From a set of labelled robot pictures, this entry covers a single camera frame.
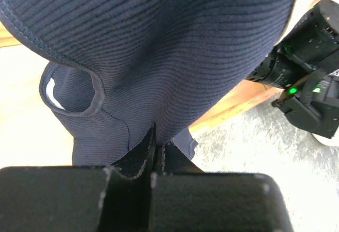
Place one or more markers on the navy blue underwear beige waistband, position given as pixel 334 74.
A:
pixel 118 67

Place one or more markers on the wooden hanger stand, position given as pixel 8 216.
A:
pixel 32 135

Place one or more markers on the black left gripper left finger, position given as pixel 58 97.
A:
pixel 80 198

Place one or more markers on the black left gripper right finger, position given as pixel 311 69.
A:
pixel 184 198

